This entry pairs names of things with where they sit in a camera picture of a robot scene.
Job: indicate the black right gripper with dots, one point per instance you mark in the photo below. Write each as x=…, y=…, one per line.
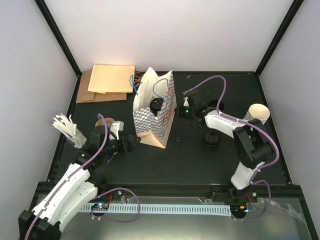
x=179, y=112

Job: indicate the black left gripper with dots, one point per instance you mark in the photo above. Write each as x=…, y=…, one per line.
x=126, y=149

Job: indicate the black branded paper cup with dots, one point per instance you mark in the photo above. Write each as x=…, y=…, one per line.
x=156, y=105

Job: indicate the stack of black cup lids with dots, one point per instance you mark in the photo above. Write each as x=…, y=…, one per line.
x=210, y=141

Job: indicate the white stirrers bundle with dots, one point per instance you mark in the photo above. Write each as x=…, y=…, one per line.
x=64, y=124

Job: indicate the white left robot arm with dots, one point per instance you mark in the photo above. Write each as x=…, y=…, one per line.
x=78, y=186

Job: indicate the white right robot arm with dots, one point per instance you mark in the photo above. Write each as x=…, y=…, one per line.
x=253, y=148

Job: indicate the clear plastic stirrer cup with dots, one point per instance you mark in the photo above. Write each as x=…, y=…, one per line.
x=77, y=140

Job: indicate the brown kraft paper bag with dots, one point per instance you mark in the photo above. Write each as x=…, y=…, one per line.
x=85, y=96

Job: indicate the light tan paper bag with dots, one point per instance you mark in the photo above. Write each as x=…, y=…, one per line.
x=111, y=79

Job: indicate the stack of white paper cups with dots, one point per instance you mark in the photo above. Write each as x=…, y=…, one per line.
x=257, y=111

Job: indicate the small electronics board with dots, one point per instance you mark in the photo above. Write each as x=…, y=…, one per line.
x=100, y=206

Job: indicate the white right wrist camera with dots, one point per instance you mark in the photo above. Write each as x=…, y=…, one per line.
x=186, y=100

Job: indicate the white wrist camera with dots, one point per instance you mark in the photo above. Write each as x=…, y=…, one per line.
x=186, y=100
x=115, y=128

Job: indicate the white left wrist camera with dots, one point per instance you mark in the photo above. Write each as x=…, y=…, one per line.
x=115, y=128

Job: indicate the light blue slotted cable duct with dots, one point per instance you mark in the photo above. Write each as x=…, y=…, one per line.
x=165, y=209

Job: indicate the black corner frame post left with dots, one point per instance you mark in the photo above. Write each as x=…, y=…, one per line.
x=47, y=15

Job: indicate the black corner frame post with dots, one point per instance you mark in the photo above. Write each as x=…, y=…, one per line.
x=47, y=15
x=283, y=27

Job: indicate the black corner frame post right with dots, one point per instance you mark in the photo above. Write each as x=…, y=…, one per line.
x=283, y=27

